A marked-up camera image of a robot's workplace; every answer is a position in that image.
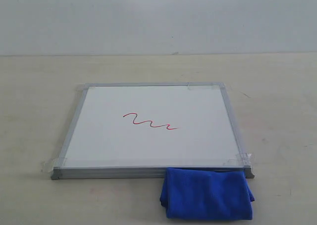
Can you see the blue microfibre cloth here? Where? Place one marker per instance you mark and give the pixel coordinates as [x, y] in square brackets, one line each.
[206, 195]

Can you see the white board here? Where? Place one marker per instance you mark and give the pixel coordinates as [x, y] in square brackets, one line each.
[138, 130]

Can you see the clear tape back left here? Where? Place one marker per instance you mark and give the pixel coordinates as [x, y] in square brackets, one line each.
[83, 87]

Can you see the clear tape front right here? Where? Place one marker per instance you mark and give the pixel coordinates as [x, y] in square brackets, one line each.
[242, 160]

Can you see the clear tape front left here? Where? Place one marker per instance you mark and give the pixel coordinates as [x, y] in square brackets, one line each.
[49, 165]

